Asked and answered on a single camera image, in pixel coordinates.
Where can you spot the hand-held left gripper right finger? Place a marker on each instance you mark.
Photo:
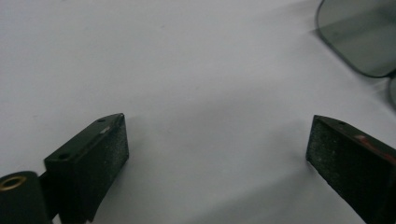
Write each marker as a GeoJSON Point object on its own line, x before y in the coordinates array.
{"type": "Point", "coordinates": [351, 165]}

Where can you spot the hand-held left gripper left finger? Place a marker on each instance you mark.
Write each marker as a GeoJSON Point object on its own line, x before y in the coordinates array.
{"type": "Point", "coordinates": [90, 155]}

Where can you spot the clear plastic compartment box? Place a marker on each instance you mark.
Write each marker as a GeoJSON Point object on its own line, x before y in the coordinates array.
{"type": "Point", "coordinates": [361, 34]}

